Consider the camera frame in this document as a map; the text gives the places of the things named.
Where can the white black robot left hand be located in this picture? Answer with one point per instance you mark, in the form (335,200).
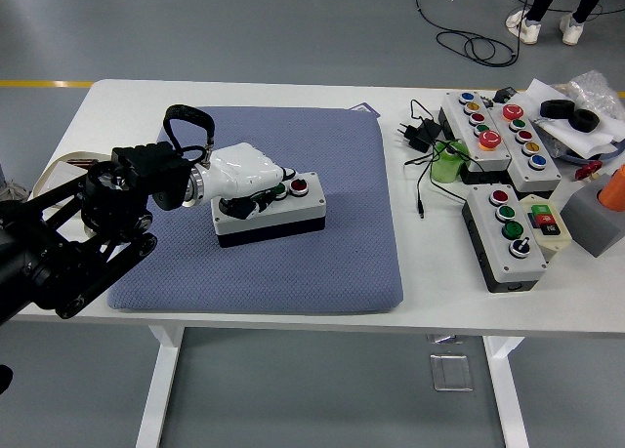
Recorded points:
(244,167)

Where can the grey four-button control box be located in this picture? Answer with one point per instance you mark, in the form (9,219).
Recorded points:
(525,267)
(298,216)

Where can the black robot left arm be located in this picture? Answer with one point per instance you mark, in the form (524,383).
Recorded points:
(73,262)

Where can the grey five-button control box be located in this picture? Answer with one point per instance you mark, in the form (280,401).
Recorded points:
(459,121)
(547,177)

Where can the blue-grey textured mat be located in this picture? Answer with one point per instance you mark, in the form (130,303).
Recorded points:
(293,262)

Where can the purple-edged card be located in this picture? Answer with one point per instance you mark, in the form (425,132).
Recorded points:
(366,108)

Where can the small dark red item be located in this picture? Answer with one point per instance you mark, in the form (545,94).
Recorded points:
(80,163)

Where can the beige shallow tray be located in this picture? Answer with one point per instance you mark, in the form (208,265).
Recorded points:
(73,154)

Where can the black power adapter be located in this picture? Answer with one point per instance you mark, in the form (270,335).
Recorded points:
(419,134)

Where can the yellow floor tape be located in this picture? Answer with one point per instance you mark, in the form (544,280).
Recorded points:
(39,83)

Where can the white table leg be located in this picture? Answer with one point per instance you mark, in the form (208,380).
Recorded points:
(156,394)
(508,394)

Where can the small black device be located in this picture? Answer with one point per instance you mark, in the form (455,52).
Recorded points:
(503,95)

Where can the metal floor hatch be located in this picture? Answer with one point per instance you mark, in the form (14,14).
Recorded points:
(451,372)

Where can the white paper sheet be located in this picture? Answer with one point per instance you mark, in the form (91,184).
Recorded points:
(566,135)

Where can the red valve knob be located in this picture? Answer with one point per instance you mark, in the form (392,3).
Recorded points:
(588,170)

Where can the grey block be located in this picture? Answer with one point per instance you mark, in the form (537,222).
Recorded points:
(591,223)

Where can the clear bubble wrap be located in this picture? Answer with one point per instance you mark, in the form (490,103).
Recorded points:
(593,89)

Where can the orange cylinder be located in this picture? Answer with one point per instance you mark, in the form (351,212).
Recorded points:
(616,189)

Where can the blue hoop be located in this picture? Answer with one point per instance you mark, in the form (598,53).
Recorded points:
(617,152)

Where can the white wall switch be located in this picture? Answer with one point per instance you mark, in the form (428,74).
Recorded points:
(66,172)

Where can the cream three-button switch box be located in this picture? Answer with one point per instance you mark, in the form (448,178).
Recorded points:
(556,240)

